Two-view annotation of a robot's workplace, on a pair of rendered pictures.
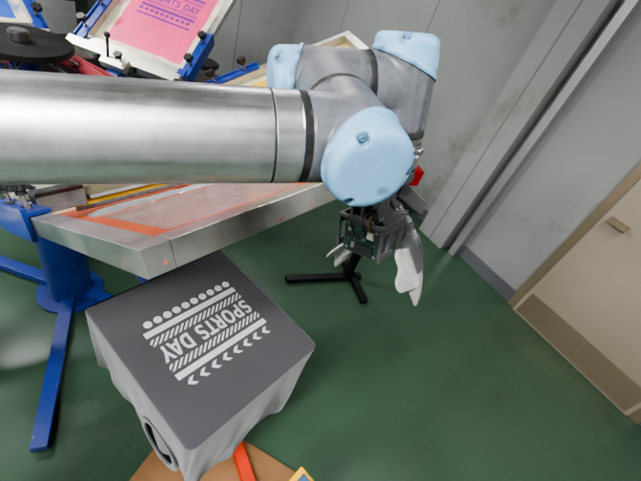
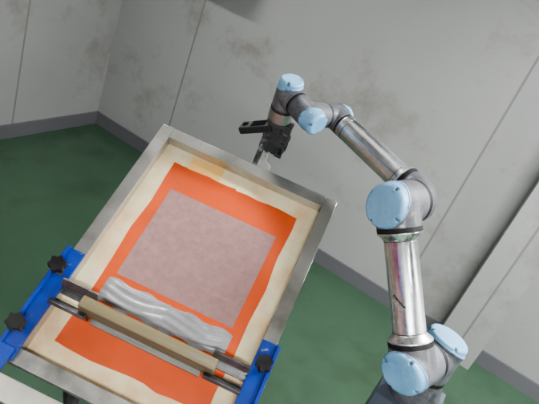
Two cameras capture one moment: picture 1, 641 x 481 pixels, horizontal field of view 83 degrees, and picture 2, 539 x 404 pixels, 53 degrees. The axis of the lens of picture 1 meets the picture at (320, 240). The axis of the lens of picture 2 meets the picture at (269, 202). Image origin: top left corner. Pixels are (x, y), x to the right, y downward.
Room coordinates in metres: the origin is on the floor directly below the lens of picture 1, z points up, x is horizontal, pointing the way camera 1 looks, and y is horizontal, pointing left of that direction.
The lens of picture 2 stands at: (1.02, 1.47, 2.19)
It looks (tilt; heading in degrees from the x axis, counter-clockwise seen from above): 26 degrees down; 247
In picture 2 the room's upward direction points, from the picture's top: 22 degrees clockwise
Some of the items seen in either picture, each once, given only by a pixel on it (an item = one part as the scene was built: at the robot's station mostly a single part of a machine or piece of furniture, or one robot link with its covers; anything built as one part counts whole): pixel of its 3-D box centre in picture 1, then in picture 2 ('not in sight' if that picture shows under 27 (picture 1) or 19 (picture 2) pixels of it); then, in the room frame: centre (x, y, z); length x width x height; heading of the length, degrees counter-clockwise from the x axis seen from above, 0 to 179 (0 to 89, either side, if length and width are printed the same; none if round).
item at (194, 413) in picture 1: (208, 327); not in sight; (0.61, 0.21, 0.95); 0.48 x 0.44 x 0.01; 62
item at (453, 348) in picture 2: not in sight; (438, 353); (0.01, 0.57, 1.37); 0.13 x 0.12 x 0.14; 28
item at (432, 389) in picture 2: not in sight; (419, 381); (0.00, 0.57, 1.25); 0.15 x 0.15 x 0.10
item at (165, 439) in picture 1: (146, 394); not in sight; (0.45, 0.30, 0.77); 0.46 x 0.09 x 0.36; 62
